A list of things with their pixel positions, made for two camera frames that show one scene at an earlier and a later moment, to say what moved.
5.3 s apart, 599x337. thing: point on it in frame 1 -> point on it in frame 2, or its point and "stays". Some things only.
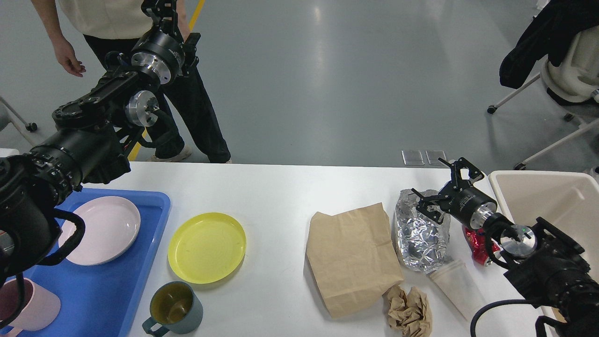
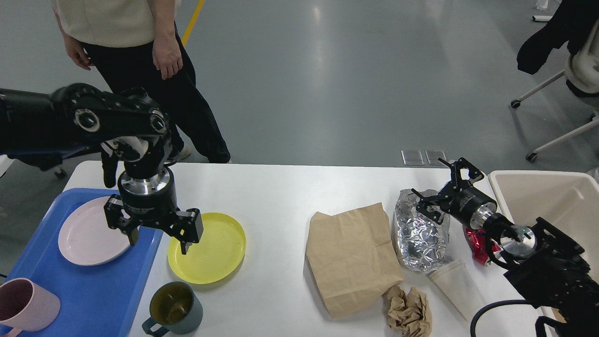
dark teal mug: [175, 308] stays
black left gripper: [163, 50] -> [142, 202]
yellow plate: [206, 247] stays
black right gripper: [468, 205] stays
